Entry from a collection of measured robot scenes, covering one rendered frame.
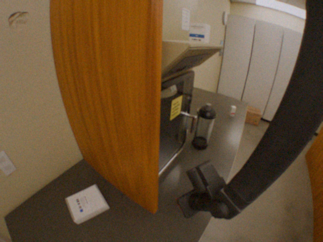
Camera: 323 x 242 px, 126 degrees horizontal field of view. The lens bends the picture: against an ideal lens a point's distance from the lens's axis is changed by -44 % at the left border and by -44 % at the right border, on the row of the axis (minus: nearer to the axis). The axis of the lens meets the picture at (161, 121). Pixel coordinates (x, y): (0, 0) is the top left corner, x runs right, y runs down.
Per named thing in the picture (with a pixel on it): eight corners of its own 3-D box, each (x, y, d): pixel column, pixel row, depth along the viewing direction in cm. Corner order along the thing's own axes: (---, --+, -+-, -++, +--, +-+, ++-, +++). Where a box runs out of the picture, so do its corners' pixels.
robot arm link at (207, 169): (226, 220, 20) (253, 194, 24) (200, 166, 24) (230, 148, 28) (195, 216, 30) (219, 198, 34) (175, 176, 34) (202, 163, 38)
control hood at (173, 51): (141, 82, 34) (140, 40, 28) (193, 64, 56) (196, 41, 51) (184, 94, 28) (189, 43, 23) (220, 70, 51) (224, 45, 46)
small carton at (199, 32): (188, 41, 39) (189, 22, 36) (194, 41, 43) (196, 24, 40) (204, 43, 37) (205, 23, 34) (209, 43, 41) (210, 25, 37)
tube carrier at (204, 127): (188, 144, 84) (194, 112, 72) (196, 135, 91) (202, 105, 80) (204, 152, 79) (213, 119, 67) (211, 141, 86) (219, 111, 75)
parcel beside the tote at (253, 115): (240, 121, 286) (244, 109, 271) (240, 114, 310) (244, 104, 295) (257, 126, 270) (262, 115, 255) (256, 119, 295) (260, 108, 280)
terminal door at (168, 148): (149, 183, 57) (144, 89, 35) (183, 143, 78) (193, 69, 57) (150, 184, 57) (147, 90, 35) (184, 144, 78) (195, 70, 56)
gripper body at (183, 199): (175, 199, 37) (186, 199, 31) (202, 184, 42) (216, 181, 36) (184, 218, 35) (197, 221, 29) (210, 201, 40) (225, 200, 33)
